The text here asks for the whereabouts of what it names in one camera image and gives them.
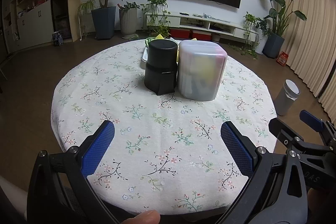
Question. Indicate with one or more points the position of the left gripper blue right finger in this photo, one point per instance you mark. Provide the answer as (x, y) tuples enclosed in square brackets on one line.
[(242, 150)]

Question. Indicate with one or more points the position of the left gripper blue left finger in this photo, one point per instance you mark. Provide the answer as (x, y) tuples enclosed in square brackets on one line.
[(94, 147)]

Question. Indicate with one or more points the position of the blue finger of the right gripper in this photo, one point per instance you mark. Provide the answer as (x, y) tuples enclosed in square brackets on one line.
[(286, 135), (312, 118)]

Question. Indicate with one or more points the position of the green cloth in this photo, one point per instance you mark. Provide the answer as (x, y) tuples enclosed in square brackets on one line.
[(148, 40)]

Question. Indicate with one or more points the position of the large yellow sponge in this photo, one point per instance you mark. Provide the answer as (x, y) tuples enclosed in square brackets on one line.
[(159, 37)]

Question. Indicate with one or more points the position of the person's right hand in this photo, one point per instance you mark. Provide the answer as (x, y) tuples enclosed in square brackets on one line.
[(313, 199)]

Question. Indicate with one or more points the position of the person's left hand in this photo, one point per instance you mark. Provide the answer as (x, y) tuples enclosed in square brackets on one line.
[(147, 217)]

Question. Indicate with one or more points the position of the grey trash can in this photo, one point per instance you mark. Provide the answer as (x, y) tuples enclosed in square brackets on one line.
[(286, 97)]

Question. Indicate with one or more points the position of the red box on floor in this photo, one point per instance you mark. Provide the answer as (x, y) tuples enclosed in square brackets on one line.
[(282, 58)]

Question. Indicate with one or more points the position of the floral round tablecloth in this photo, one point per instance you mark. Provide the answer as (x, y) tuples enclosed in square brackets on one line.
[(167, 153)]

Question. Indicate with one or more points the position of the beige curtain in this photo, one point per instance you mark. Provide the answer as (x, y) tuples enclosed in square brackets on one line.
[(310, 44)]

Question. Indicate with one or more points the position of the translucent plastic container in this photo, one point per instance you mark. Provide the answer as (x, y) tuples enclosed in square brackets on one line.
[(200, 69)]

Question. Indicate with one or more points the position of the large leaf plant right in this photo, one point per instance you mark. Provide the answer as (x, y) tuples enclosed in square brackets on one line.
[(273, 26)]

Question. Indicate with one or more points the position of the white plastic tray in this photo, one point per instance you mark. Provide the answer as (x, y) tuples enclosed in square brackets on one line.
[(145, 51)]

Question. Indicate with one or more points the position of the black cylindrical container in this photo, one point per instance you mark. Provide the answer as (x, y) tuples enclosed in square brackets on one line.
[(161, 66)]

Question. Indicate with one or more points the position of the small blue bag on floor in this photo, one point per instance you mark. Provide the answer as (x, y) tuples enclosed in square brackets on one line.
[(57, 38)]

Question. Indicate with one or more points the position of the white tv console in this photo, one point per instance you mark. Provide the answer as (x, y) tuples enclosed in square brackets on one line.
[(179, 20)]

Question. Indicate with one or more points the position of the plant in white ribbed pot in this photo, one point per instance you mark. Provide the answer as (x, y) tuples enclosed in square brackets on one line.
[(128, 19)]

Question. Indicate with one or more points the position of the trailing vine plant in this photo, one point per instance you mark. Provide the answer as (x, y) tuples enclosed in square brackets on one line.
[(156, 14)]

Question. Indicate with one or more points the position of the white wall cabinet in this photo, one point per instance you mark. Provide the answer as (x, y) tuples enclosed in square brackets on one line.
[(27, 23)]

